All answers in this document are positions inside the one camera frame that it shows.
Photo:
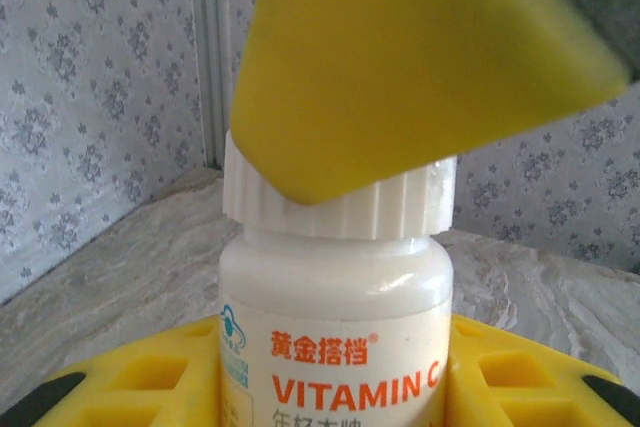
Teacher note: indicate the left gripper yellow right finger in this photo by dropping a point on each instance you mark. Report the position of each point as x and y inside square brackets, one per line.
[525, 392]

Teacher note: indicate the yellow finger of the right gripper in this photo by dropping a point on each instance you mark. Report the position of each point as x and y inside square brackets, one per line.
[400, 72]

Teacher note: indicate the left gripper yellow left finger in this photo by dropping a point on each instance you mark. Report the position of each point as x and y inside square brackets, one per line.
[125, 392]

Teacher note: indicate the white ribbed bottle cap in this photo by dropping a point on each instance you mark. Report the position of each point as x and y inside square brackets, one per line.
[360, 219]

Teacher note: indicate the white vitamin C bottle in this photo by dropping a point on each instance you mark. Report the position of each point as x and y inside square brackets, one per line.
[335, 287]

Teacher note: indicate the aluminium frame post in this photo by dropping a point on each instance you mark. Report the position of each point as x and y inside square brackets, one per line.
[210, 47]

